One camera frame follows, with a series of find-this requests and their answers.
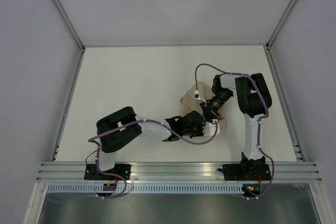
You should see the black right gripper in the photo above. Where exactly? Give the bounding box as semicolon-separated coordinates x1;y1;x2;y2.
199;89;232;122

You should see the beige cloth napkin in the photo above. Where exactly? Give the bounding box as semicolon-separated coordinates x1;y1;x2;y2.
180;81;228;131

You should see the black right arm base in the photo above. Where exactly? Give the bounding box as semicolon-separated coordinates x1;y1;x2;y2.
218;164;271;182

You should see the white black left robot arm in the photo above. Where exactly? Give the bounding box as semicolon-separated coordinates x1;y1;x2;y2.
96;106;206;180

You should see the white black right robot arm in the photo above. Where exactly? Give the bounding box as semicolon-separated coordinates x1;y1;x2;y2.
200;73;272;180

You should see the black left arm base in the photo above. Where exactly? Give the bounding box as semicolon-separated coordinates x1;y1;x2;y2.
84;164;131;181

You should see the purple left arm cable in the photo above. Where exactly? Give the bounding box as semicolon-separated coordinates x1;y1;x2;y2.
47;119;220;203

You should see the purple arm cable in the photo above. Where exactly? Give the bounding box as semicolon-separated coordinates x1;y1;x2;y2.
47;119;220;203
194;63;275;201

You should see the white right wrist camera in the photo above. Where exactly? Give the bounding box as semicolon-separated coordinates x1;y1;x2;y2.
192;90;204;101

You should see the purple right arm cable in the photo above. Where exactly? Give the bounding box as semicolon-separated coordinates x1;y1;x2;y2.
194;63;275;201

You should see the aluminium rear frame bar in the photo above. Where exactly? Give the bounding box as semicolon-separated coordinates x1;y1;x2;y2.
84;42;267;48

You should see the white slotted cable duct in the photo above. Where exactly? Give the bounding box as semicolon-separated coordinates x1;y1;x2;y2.
47;183;243;195

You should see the aluminium table edge rail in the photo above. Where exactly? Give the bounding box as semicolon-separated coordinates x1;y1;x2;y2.
49;47;86;162

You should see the aluminium front mounting rail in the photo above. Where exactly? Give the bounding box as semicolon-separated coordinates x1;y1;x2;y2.
36;162;322;184

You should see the aluminium right frame post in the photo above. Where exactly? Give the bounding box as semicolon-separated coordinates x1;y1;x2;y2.
264;0;298;50

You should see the aluminium frame post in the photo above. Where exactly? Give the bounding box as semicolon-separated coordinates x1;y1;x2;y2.
51;0;85;52
264;0;298;50

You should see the aluminium left frame post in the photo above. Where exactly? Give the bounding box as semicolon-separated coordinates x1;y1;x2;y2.
51;0;85;52

